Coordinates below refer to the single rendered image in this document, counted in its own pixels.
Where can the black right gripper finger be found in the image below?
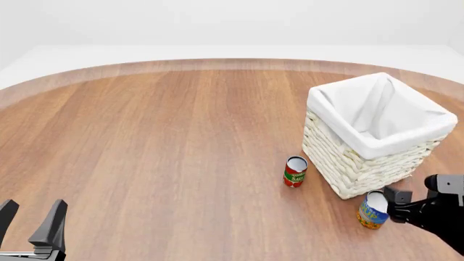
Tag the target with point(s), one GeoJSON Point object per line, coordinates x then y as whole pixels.
{"type": "Point", "coordinates": [400, 213]}
{"type": "Point", "coordinates": [398, 194]}

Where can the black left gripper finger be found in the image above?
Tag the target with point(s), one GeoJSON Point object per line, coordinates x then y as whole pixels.
{"type": "Point", "coordinates": [50, 231]}
{"type": "Point", "coordinates": [6, 214]}

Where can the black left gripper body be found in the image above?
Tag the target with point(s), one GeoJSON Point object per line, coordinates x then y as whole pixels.
{"type": "Point", "coordinates": [21, 257]}

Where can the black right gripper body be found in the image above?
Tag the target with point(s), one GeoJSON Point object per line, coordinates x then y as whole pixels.
{"type": "Point", "coordinates": [442, 217]}

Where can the blue alphabet soup can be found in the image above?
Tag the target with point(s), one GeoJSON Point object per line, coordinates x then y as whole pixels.
{"type": "Point", "coordinates": [371, 213]}

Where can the white wicker basket, cloth lining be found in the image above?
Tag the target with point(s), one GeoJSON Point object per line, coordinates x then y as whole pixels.
{"type": "Point", "coordinates": [366, 136]}

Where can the red tomato sauce can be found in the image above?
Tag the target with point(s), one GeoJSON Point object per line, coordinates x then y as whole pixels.
{"type": "Point", "coordinates": [295, 174]}

